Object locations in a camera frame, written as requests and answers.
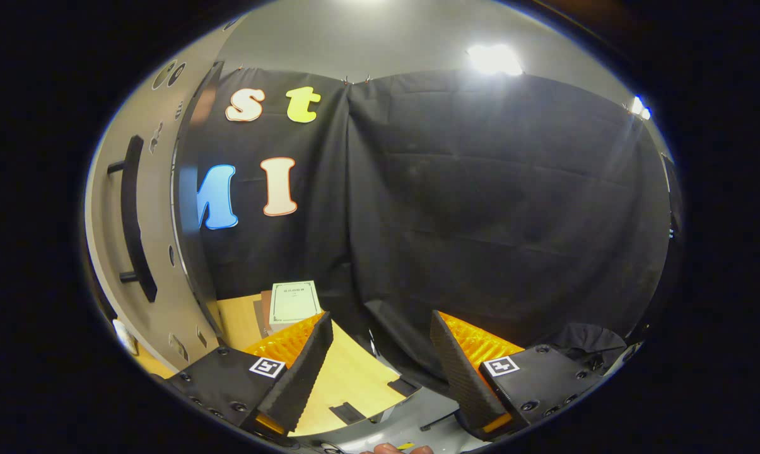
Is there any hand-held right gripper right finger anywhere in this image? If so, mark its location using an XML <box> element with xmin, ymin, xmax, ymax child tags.
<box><xmin>430</xmin><ymin>310</ymin><xmax>607</xmax><ymax>442</ymax></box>

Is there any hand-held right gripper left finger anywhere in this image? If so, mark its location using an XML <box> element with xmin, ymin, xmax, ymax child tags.
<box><xmin>165</xmin><ymin>311</ymin><xmax>335</xmax><ymax>437</ymax></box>

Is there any grey cabinet door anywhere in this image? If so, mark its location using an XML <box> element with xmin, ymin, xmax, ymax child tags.
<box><xmin>85</xmin><ymin>16</ymin><xmax>229</xmax><ymax>373</ymax></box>

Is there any pale green book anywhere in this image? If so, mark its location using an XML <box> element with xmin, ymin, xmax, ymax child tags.
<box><xmin>269</xmin><ymin>281</ymin><xmax>322</xmax><ymax>325</ymax></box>

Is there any black backdrop cloth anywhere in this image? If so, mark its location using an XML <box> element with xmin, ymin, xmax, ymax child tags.
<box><xmin>194</xmin><ymin>66</ymin><xmax>674</xmax><ymax>392</ymax></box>

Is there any white lumpy object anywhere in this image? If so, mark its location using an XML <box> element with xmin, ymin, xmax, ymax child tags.
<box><xmin>112</xmin><ymin>318</ymin><xmax>139</xmax><ymax>355</ymax></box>

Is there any black table bracket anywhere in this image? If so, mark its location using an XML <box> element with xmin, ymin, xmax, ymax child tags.
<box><xmin>387</xmin><ymin>376</ymin><xmax>421</xmax><ymax>398</ymax></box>
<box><xmin>329</xmin><ymin>402</ymin><xmax>366</xmax><ymax>424</ymax></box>

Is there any black door handle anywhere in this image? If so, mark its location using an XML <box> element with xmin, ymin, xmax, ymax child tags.
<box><xmin>107</xmin><ymin>135</ymin><xmax>158</xmax><ymax>303</ymax></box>

